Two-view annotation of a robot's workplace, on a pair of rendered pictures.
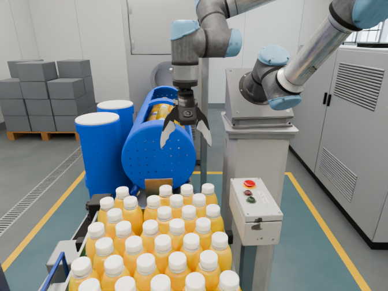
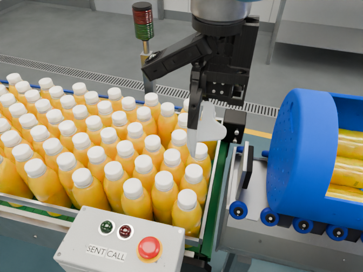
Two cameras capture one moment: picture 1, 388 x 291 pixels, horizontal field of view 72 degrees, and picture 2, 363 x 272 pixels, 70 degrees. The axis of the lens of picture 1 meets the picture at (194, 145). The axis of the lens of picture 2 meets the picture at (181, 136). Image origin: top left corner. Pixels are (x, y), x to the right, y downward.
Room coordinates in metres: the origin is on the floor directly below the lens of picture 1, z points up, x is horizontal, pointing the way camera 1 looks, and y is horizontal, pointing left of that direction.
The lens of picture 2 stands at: (0.82, -0.32, 1.54)
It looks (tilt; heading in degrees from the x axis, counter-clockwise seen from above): 45 degrees down; 108
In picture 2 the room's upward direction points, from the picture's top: straight up
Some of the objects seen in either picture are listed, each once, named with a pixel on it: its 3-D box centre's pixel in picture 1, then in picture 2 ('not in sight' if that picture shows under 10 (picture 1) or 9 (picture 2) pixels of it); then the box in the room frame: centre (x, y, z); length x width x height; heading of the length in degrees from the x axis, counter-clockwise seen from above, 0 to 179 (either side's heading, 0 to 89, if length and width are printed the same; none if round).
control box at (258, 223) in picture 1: (252, 208); (126, 253); (0.67, -0.18, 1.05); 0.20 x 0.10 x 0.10; 4
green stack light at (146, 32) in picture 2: not in sight; (144, 28); (0.45, 0.46, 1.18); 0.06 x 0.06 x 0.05
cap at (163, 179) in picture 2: (198, 198); (163, 179); (0.68, -0.02, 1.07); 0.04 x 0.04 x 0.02
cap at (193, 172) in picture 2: (186, 189); (193, 172); (0.74, 0.02, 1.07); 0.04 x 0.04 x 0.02
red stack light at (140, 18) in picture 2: not in sight; (142, 14); (0.45, 0.46, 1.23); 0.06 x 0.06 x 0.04
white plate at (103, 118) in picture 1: (97, 118); not in sight; (1.71, 0.64, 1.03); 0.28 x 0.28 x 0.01
